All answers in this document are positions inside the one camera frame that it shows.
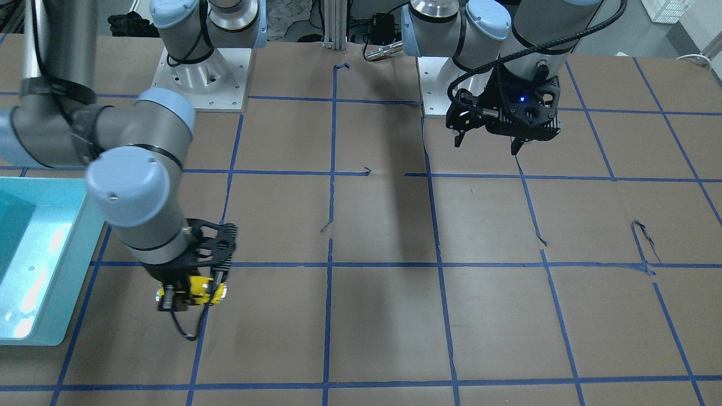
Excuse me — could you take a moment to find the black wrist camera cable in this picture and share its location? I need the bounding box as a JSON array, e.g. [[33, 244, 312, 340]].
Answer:
[[448, 0, 628, 108]]

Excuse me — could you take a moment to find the aluminium frame post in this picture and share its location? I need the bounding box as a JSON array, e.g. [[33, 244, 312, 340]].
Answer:
[[322, 0, 349, 53]]

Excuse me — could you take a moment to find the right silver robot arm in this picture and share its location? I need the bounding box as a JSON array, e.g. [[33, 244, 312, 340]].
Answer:
[[2, 1, 267, 313]]

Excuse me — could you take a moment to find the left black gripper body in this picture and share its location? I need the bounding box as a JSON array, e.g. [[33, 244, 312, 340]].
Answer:
[[447, 71, 562, 142]]

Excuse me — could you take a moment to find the teal plastic bin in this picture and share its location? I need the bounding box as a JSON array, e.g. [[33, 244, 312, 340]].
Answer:
[[1, 177, 104, 346]]

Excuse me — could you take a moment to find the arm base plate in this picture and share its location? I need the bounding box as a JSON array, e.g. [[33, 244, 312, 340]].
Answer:
[[417, 57, 465, 119], [151, 48, 253, 113]]

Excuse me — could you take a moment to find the yellow toy beetle car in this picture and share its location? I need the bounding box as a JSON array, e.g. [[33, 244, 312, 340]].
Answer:
[[156, 275, 227, 312]]

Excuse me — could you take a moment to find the right arm wrist cable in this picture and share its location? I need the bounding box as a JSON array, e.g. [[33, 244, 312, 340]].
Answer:
[[169, 307, 206, 342]]

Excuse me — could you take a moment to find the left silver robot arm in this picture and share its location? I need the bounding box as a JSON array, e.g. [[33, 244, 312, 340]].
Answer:
[[400, 1, 601, 155]]

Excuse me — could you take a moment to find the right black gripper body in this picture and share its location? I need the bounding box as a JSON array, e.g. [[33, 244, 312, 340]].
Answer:
[[144, 219, 238, 285]]

